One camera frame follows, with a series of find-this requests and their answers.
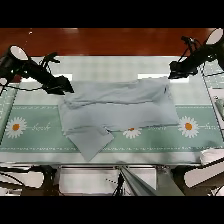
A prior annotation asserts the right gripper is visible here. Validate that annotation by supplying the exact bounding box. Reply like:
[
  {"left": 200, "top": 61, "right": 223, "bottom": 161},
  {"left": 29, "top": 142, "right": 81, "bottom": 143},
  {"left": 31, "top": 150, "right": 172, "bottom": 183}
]
[{"left": 168, "top": 59, "right": 192, "bottom": 80}]

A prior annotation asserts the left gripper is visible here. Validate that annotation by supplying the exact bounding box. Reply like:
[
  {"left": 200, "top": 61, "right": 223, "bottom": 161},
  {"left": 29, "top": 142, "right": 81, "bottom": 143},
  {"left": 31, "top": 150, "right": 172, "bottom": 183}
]
[{"left": 42, "top": 75, "right": 75, "bottom": 96}]

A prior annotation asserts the grey T-shirt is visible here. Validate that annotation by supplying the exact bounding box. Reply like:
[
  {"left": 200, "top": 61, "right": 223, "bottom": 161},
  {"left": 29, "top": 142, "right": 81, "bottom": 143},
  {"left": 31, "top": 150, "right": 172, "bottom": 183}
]
[{"left": 57, "top": 76, "right": 181, "bottom": 162}]

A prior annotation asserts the white garment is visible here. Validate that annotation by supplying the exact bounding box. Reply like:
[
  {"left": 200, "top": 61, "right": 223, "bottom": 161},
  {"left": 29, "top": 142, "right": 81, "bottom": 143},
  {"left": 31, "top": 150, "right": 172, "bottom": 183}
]
[{"left": 199, "top": 148, "right": 224, "bottom": 167}]

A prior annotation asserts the black cable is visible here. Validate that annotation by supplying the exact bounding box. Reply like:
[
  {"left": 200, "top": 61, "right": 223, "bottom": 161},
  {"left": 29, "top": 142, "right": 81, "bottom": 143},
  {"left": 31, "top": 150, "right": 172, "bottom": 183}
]
[
  {"left": 112, "top": 172, "right": 126, "bottom": 197},
  {"left": 0, "top": 82, "right": 45, "bottom": 95}
]

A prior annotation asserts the silver frame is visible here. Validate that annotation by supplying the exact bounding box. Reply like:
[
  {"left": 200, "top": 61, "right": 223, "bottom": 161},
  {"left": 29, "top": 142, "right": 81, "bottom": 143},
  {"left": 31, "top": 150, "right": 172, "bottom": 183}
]
[{"left": 0, "top": 161, "right": 224, "bottom": 197}]

